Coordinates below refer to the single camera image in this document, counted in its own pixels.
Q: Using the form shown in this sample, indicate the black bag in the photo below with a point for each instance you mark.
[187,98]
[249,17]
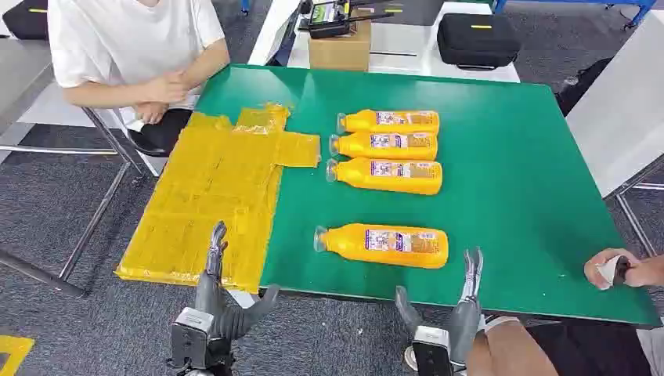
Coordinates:
[581,88]

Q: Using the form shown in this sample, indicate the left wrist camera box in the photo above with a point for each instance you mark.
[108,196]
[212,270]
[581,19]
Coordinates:
[189,334]

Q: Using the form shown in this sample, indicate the white table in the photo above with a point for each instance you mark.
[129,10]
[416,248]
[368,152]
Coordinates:
[399,57]

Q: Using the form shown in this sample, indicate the grey folding table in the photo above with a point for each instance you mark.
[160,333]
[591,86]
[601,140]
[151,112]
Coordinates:
[617,114]
[20,78]

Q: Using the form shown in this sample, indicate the person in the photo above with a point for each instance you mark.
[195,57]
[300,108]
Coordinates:
[129,36]
[508,347]

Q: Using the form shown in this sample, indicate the white table leg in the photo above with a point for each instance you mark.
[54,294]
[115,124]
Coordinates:
[244,299]
[500,323]

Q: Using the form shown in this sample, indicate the brown cardboard box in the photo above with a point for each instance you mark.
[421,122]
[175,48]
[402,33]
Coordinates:
[340,52]

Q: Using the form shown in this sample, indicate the yellow plastic sheet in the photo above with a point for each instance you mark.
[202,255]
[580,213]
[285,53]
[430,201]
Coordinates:
[207,207]

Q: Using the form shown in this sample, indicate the orange drink bottle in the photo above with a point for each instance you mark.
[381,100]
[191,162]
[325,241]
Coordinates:
[347,244]
[358,147]
[363,122]
[358,175]

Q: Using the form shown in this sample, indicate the black remote controller with antennas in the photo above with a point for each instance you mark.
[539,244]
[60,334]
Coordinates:
[329,23]

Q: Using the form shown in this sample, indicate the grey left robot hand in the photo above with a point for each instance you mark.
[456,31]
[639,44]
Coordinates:
[210,296]

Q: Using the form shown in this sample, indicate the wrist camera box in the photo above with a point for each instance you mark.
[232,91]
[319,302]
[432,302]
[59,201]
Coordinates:
[189,334]
[430,353]

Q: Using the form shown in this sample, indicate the black case with yellow tag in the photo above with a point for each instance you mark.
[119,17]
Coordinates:
[26,23]
[477,41]

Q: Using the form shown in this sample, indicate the person's left hand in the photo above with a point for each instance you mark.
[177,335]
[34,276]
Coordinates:
[168,87]

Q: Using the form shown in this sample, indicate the person's right hand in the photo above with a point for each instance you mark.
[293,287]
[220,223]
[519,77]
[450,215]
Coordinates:
[150,112]
[638,272]

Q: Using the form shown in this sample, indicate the green table mat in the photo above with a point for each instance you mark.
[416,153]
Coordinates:
[518,207]

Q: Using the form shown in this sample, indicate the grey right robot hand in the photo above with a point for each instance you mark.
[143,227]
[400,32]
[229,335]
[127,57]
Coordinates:
[464,327]

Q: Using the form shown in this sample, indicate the black and white computer mouse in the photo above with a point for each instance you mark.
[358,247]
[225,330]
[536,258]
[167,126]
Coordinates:
[609,274]

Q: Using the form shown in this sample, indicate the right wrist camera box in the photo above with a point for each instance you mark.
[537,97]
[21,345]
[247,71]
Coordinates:
[430,353]

